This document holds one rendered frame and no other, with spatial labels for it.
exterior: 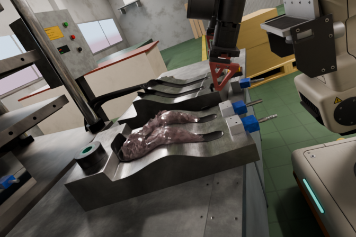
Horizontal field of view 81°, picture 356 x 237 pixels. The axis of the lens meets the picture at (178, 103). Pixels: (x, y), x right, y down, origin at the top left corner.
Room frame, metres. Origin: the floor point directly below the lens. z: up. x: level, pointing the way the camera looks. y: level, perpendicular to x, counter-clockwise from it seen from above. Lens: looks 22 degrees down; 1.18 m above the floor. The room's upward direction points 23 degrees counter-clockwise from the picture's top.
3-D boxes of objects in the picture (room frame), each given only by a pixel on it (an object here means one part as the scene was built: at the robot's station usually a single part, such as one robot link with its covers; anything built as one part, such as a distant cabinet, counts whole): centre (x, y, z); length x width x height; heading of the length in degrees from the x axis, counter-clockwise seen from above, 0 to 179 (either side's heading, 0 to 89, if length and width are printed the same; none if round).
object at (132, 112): (0.93, 0.01, 0.87); 0.50 x 0.26 x 0.14; 64
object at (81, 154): (0.55, 0.29, 0.93); 0.08 x 0.08 x 0.04
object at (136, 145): (0.58, 0.09, 0.90); 0.26 x 0.18 x 0.08; 81
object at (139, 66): (4.00, 1.26, 0.45); 2.65 x 0.85 x 0.90; 75
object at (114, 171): (0.57, 0.09, 0.85); 0.50 x 0.26 x 0.11; 81
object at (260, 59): (2.88, -1.52, 0.42); 1.50 x 1.14 x 0.84; 75
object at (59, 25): (1.43, 0.55, 0.73); 0.30 x 0.22 x 1.47; 154
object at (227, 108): (0.59, -0.18, 0.85); 0.13 x 0.05 x 0.05; 81
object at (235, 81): (0.81, -0.31, 0.83); 0.13 x 0.05 x 0.05; 59
